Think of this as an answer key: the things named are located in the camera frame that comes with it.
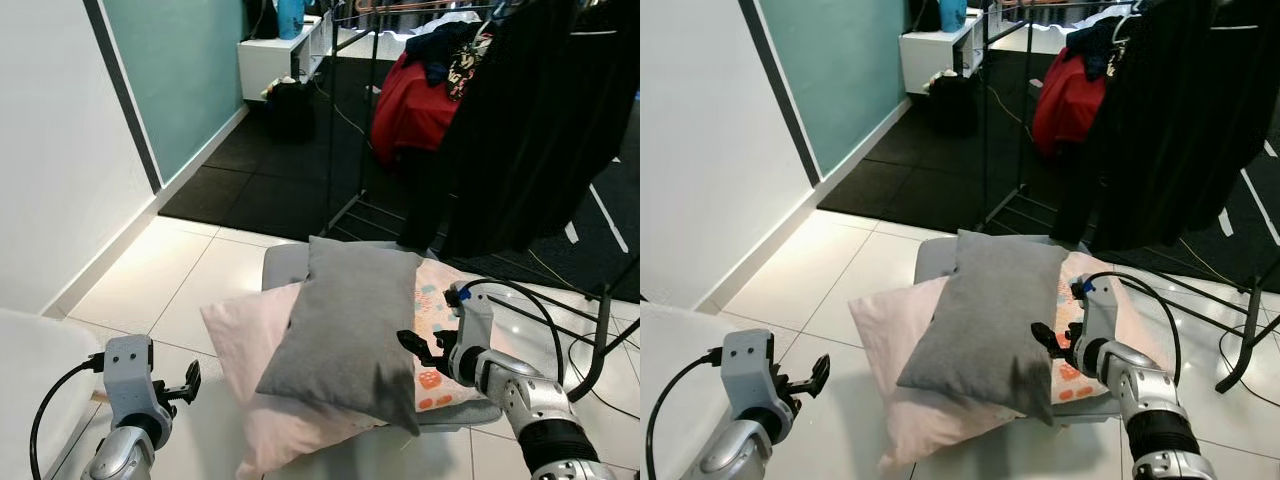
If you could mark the pale pink pillow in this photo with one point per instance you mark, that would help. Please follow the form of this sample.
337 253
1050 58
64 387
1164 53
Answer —
895 350
248 360

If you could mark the red garment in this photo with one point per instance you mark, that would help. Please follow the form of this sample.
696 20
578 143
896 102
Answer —
410 115
1065 105

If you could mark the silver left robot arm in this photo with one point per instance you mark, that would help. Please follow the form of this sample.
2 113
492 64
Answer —
120 452
738 445

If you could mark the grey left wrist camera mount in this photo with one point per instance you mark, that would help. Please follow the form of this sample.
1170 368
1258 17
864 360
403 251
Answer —
747 370
128 375

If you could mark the grey pillow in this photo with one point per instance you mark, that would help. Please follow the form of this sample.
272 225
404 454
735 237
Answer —
990 315
345 320

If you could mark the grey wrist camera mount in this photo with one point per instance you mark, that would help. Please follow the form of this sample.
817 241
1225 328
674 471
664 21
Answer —
747 370
473 320
128 375
1099 310

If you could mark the black curved stand leg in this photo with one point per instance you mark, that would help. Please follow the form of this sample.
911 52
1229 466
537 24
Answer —
1248 330
598 340

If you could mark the black floor mat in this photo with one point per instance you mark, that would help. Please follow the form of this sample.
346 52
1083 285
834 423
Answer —
260 180
900 170

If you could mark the dark blue garment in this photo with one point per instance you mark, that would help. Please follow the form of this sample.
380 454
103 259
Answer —
440 50
1095 45

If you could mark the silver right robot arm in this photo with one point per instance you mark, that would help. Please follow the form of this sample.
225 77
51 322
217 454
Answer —
540 410
1150 405

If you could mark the black metal clothes rack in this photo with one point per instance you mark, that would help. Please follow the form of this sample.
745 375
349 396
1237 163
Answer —
331 150
985 130

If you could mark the white orange patterned pillow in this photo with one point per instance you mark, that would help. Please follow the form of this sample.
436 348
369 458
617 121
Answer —
437 385
1068 385

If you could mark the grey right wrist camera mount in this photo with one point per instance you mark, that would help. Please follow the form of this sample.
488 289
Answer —
473 320
1099 310

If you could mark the white shelf unit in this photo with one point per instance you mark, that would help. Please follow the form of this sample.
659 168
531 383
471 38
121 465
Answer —
930 55
270 60

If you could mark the black bag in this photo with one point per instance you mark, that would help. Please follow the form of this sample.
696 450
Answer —
290 110
952 105

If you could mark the black hanging garment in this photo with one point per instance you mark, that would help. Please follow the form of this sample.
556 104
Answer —
540 120
1170 120

